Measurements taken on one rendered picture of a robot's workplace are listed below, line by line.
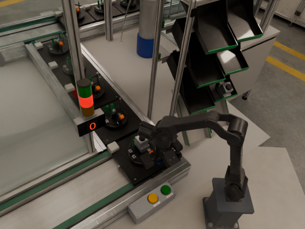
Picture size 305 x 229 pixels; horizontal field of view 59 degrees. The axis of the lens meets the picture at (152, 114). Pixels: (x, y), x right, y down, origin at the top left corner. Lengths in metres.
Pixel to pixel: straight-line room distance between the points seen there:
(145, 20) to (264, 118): 1.79
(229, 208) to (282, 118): 2.19
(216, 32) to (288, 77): 2.83
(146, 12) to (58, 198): 1.24
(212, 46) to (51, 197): 0.92
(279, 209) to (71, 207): 0.96
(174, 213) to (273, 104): 2.28
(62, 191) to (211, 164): 0.75
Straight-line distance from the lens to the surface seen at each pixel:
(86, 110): 1.04
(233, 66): 1.23
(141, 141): 1.20
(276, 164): 1.61
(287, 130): 3.13
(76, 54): 0.92
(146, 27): 1.92
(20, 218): 1.29
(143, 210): 1.18
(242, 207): 1.16
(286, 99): 3.49
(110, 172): 1.31
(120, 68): 1.93
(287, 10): 5.05
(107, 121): 1.38
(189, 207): 1.32
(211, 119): 0.85
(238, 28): 1.15
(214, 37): 1.05
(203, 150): 1.51
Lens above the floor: 2.05
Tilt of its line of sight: 47 degrees down
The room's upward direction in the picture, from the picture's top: 7 degrees clockwise
